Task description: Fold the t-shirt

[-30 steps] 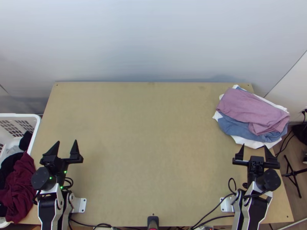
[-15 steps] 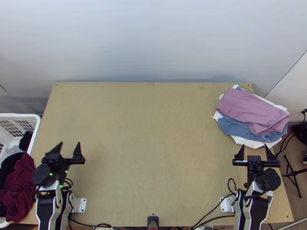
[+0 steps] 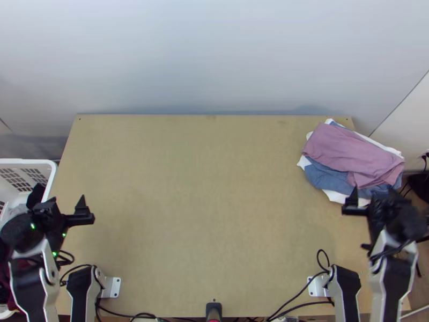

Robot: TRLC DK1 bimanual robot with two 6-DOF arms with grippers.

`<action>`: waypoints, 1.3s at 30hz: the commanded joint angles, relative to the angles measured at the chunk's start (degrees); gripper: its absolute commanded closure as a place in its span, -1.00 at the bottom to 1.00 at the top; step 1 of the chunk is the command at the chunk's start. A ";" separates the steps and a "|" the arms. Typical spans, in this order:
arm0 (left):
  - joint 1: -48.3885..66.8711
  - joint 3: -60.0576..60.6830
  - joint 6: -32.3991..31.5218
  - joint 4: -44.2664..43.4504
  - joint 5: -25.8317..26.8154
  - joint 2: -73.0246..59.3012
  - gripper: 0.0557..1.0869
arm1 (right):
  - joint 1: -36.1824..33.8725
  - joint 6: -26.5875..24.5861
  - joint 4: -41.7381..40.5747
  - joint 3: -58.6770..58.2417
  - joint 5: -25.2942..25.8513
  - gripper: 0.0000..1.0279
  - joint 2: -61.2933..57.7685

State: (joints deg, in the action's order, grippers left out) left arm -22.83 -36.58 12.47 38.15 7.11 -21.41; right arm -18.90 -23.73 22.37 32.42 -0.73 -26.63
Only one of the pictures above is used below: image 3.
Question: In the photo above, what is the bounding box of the black cable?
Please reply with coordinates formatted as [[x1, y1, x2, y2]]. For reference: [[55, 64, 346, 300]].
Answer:
[[54, 250, 94, 287], [267, 279, 337, 322], [95, 296, 162, 322], [316, 248, 333, 280]]

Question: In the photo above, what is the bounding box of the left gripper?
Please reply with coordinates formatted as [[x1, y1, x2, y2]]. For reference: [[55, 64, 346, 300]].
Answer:
[[26, 183, 96, 239]]

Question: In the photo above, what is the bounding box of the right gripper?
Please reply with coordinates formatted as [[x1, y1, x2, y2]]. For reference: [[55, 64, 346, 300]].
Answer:
[[341, 186, 404, 233]]

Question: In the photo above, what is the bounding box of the pile of folded clothes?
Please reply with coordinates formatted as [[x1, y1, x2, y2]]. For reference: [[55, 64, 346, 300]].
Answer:
[[296, 118, 406, 204]]

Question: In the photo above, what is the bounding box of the white laundry basket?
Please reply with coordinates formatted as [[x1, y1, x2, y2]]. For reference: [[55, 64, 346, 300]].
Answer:
[[0, 158, 58, 318]]

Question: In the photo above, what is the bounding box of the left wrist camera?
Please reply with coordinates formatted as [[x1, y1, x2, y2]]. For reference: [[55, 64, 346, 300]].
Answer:
[[32, 197, 58, 217]]

